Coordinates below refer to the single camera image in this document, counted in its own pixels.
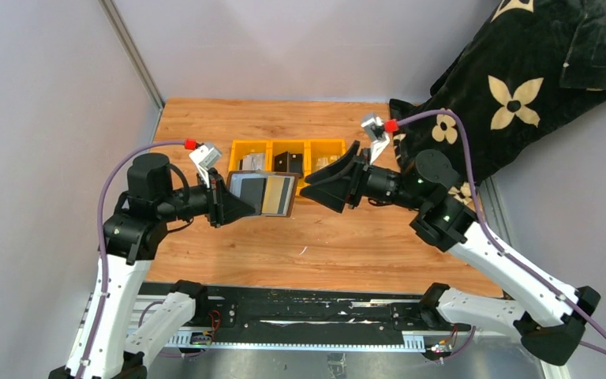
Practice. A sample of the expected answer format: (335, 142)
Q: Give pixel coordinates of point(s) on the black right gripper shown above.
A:
(359, 178)

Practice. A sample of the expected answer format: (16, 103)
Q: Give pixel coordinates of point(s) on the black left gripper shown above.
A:
(215, 197)

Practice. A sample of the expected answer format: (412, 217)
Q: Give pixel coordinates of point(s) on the gold credit card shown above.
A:
(325, 161)
(277, 195)

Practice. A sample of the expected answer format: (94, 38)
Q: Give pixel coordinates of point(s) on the brown leather card holder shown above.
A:
(235, 178)

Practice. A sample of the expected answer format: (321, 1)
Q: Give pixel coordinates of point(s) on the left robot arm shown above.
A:
(128, 243)

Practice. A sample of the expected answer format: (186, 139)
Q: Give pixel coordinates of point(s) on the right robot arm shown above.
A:
(546, 315)

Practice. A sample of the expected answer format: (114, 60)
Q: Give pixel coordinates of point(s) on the silver card in tray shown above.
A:
(255, 161)

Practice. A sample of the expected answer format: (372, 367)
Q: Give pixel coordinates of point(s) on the black card in tray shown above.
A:
(289, 162)

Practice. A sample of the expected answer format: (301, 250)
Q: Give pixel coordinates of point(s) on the yellow compartment tray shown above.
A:
(311, 149)

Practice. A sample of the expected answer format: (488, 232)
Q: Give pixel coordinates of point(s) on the black floral blanket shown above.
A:
(532, 68)

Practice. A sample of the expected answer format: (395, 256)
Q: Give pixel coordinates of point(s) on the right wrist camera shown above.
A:
(374, 127)

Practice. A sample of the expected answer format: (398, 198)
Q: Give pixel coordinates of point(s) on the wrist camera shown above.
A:
(374, 127)
(204, 157)

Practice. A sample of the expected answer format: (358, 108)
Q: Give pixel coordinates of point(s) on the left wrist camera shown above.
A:
(204, 157)

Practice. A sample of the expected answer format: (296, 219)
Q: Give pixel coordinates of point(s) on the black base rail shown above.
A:
(272, 319)

